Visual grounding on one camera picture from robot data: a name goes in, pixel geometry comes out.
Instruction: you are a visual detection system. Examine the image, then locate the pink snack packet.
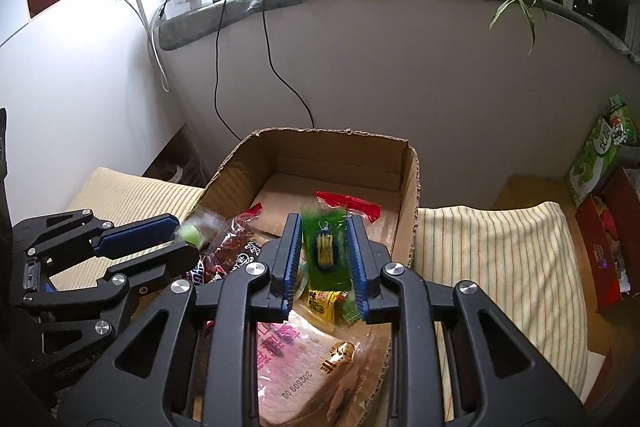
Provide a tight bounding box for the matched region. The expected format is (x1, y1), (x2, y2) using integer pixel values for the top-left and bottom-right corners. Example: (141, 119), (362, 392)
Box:
(255, 309), (393, 425)

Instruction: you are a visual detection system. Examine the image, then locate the small green candy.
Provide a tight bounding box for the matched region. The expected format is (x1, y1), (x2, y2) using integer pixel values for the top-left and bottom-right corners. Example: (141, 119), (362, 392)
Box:
(172, 209), (226, 253)

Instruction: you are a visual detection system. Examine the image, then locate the green candy packet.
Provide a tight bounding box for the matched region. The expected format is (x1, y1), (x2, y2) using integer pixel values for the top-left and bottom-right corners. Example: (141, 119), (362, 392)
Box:
(300, 204), (353, 293)

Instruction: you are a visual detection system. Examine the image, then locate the striped cream blanket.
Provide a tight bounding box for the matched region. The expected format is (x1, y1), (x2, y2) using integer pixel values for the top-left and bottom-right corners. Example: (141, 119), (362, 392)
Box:
(50, 167), (591, 427)

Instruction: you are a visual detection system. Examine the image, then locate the red cardboard box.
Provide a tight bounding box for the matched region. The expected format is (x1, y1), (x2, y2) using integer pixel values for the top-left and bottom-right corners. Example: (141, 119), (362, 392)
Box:
(575, 167), (640, 313)

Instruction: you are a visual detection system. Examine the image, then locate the yellow snack packet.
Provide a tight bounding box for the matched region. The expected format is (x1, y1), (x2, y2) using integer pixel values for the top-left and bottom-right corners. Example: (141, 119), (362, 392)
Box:
(306, 289), (351, 323)

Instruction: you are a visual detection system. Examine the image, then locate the white cable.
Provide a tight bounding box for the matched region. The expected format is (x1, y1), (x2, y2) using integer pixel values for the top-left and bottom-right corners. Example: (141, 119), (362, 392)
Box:
(47, 0), (171, 92)

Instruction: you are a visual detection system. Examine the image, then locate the black cable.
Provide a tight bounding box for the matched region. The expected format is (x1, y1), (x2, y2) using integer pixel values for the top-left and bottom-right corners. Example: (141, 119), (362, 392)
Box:
(214, 0), (316, 142)

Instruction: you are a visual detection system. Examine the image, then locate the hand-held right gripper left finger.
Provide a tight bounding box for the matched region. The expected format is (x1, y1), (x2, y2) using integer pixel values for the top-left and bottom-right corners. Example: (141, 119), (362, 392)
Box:
(57, 213), (303, 427)

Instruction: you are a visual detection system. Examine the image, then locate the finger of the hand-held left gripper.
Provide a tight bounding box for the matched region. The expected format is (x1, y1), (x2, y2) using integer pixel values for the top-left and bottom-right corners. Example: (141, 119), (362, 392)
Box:
(12, 208), (178, 258)
(22, 243), (201, 339)

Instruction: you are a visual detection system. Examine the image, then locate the green snack bag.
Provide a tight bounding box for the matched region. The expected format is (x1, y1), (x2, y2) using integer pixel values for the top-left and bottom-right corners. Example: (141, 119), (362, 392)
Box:
(565, 94), (638, 208)

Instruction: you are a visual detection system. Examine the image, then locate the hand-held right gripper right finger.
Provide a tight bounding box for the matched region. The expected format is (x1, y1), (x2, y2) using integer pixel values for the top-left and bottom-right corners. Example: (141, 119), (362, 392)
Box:
(345, 214), (586, 427)

